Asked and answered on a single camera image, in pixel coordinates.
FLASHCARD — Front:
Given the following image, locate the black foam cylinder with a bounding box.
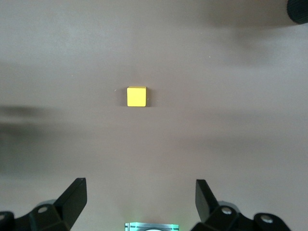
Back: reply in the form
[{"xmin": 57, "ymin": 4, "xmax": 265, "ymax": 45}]
[{"xmin": 286, "ymin": 0, "xmax": 308, "ymax": 25}]

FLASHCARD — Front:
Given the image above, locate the yellow cube block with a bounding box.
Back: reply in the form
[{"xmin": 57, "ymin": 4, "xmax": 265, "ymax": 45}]
[{"xmin": 126, "ymin": 86, "xmax": 147, "ymax": 108}]

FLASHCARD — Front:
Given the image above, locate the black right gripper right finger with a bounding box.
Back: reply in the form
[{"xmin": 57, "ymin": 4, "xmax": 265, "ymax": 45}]
[{"xmin": 191, "ymin": 179, "xmax": 292, "ymax": 231}]

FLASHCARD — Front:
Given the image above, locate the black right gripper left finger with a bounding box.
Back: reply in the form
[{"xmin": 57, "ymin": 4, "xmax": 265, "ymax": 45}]
[{"xmin": 0, "ymin": 178, "xmax": 88, "ymax": 231}]

